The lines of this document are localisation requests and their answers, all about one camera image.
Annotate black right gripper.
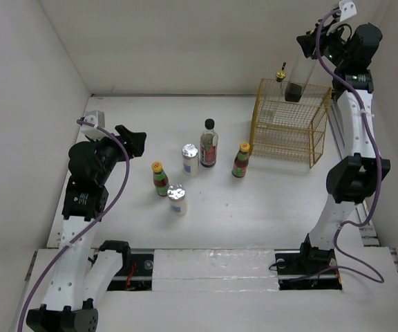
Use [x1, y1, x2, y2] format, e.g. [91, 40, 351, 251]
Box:
[297, 19, 351, 68]

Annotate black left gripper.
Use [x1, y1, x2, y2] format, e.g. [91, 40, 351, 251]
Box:
[88, 124, 144, 185]

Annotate dark-filled gold-spout oil bottle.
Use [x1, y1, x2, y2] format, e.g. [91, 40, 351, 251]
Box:
[284, 54, 316, 102]

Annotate yellow-cap sauce bottle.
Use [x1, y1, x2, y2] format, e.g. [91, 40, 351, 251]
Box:
[231, 142, 250, 178]
[151, 162, 169, 196]

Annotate clear oil bottle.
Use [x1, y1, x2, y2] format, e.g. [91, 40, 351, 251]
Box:
[260, 62, 287, 122]

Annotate clear bottle black cap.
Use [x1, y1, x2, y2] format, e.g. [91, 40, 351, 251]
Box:
[200, 118, 218, 167]

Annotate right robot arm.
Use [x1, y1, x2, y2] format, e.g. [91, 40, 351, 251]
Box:
[296, 21, 390, 273]

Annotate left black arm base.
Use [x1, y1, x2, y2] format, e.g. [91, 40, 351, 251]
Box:
[88, 240, 155, 291]

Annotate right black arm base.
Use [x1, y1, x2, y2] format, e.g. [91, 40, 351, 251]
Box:
[269, 249, 342, 291]

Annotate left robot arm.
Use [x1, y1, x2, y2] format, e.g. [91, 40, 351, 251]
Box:
[17, 120, 146, 331]

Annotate rear silver-lid spice jar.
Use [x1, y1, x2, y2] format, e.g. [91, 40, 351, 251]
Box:
[181, 143, 199, 176]

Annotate silver-lid spice jar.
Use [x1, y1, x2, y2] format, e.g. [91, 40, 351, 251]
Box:
[167, 184, 187, 216]
[181, 143, 199, 176]

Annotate front silver-lid spice jar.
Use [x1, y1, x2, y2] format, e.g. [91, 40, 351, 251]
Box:
[167, 184, 187, 216]

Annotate white foam front board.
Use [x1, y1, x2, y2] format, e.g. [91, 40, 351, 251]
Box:
[152, 249, 279, 293]

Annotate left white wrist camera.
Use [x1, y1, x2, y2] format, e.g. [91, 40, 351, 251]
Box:
[80, 110, 105, 140]

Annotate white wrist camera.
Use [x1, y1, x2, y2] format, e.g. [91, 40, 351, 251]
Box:
[80, 110, 105, 140]
[328, 0, 357, 34]

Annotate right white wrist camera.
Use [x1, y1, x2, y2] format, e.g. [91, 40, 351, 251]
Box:
[328, 0, 357, 34]

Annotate gold wire basket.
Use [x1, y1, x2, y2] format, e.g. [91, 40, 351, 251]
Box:
[249, 78, 332, 168]

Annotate aluminium side rail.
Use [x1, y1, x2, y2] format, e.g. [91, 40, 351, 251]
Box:
[328, 98, 380, 246]

